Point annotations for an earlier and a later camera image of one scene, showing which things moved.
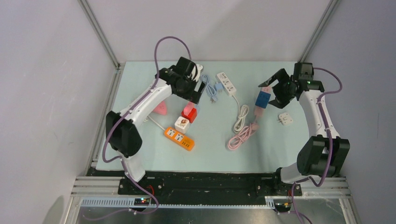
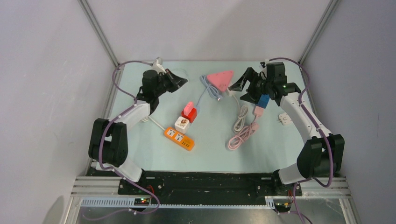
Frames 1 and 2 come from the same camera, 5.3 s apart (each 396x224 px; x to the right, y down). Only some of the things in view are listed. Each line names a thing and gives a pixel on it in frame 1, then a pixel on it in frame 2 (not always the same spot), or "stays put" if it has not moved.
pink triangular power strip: x=161 y=108 → x=222 y=79
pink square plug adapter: x=188 y=108 stays put
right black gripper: x=282 y=75 → x=249 y=74
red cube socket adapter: x=192 y=115 stays put
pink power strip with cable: x=259 y=113 stays put
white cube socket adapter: x=182 y=124 stays put
